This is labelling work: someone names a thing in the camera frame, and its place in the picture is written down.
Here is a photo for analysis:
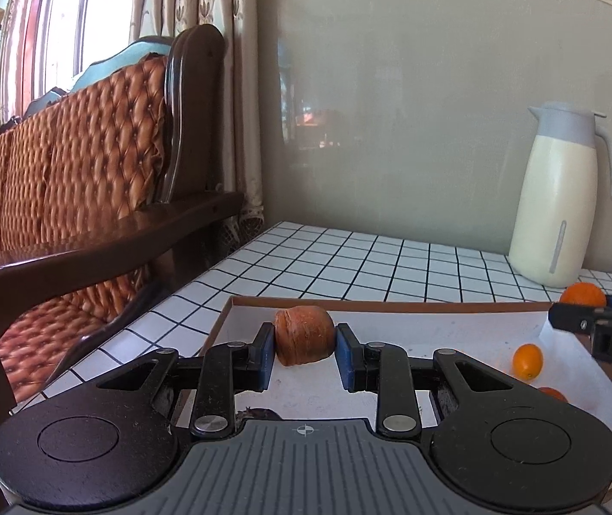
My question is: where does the cream and grey thermos jug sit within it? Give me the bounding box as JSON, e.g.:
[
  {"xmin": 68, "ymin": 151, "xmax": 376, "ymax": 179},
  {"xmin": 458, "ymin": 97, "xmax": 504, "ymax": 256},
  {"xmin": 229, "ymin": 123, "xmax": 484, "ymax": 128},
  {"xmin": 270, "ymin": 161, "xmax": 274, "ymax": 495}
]
[{"xmin": 508, "ymin": 101, "xmax": 612, "ymax": 288}]

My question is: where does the small orange kumquat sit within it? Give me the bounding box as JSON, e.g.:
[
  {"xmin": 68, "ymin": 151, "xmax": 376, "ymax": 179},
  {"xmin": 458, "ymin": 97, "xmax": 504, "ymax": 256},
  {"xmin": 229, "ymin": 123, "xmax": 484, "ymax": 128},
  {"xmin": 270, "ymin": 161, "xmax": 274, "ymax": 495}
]
[{"xmin": 513, "ymin": 344, "xmax": 545, "ymax": 380}]

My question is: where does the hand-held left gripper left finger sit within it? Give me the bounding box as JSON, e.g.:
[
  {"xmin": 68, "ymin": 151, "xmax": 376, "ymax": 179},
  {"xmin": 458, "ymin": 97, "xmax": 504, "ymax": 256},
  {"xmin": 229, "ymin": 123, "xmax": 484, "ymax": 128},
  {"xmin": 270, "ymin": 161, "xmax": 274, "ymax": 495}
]
[{"xmin": 95, "ymin": 323, "xmax": 277, "ymax": 438}]

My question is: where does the window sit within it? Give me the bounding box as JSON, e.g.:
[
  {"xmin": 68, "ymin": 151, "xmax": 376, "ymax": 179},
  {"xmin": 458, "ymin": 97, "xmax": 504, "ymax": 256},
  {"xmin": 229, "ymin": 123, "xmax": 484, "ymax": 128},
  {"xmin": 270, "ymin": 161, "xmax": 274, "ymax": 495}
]
[{"xmin": 32, "ymin": 0, "xmax": 140, "ymax": 97}]

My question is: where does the white checked tablecloth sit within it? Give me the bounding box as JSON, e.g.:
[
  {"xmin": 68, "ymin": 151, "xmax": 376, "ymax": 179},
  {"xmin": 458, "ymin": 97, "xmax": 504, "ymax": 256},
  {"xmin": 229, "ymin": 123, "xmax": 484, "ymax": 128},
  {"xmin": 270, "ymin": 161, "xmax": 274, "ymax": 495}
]
[{"xmin": 13, "ymin": 220, "xmax": 612, "ymax": 515}]

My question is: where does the brown bread roll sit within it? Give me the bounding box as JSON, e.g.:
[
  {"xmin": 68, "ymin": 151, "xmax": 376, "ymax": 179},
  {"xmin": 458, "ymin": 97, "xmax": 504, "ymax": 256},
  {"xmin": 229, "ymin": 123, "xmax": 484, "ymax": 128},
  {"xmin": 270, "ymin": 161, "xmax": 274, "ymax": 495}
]
[{"xmin": 274, "ymin": 306, "xmax": 336, "ymax": 367}]

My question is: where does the large orange mandarin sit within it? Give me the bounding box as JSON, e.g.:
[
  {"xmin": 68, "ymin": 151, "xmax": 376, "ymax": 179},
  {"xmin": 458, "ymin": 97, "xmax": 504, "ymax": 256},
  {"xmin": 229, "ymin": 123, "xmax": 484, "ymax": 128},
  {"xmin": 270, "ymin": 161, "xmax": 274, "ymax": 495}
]
[{"xmin": 560, "ymin": 282, "xmax": 607, "ymax": 309}]

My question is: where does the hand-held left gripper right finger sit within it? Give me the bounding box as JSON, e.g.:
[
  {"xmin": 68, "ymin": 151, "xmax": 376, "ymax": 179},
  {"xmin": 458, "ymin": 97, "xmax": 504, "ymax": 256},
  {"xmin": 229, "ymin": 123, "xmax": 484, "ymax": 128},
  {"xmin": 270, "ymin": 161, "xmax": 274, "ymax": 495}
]
[{"xmin": 334, "ymin": 323, "xmax": 528, "ymax": 438}]

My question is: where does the beige patterned curtain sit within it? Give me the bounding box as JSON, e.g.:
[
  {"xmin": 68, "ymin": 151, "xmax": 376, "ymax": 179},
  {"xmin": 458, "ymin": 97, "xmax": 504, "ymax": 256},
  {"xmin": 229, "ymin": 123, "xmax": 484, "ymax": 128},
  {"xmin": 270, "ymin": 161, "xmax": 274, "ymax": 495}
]
[{"xmin": 134, "ymin": 0, "xmax": 266, "ymax": 237}]

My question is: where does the white tray with brown rim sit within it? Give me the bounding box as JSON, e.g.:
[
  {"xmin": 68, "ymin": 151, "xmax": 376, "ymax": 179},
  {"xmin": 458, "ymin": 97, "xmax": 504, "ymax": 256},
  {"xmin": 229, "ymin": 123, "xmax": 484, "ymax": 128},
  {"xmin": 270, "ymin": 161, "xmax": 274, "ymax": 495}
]
[{"xmin": 198, "ymin": 295, "xmax": 612, "ymax": 497}]

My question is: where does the wooden sofa with brown cushion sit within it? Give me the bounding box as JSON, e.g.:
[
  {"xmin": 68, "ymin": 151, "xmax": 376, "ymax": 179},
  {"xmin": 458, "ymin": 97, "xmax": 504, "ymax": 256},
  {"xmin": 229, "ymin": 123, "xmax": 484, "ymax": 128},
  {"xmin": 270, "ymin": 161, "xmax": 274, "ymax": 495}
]
[{"xmin": 0, "ymin": 24, "xmax": 245, "ymax": 515}]

